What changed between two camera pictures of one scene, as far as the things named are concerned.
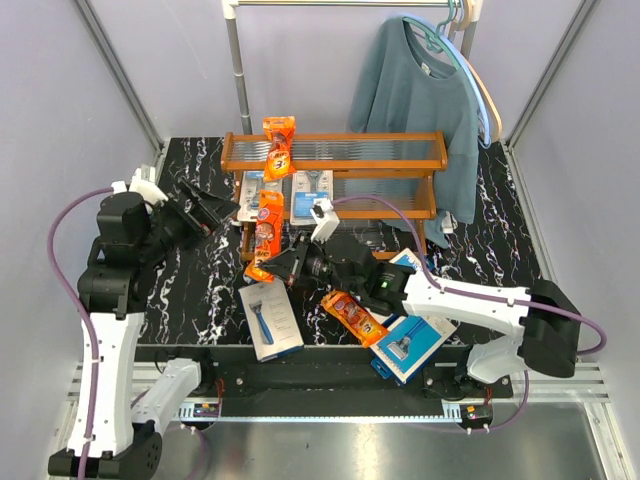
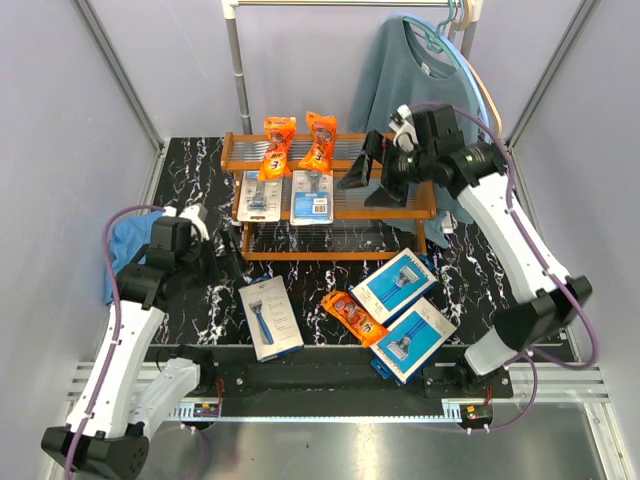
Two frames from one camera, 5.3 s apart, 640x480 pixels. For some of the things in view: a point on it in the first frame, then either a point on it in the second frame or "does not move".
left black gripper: x=211 y=208 -> x=219 y=263
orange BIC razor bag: x=354 y=318 does not move
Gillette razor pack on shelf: x=253 y=182 does not move
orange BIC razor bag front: x=280 y=131 does not move
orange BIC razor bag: x=268 y=234 -> x=321 y=150
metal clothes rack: x=230 y=9 does not move
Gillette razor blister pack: x=307 y=186 does not move
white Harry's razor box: x=273 y=321 does not move
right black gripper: x=289 y=264 -> x=390 y=194
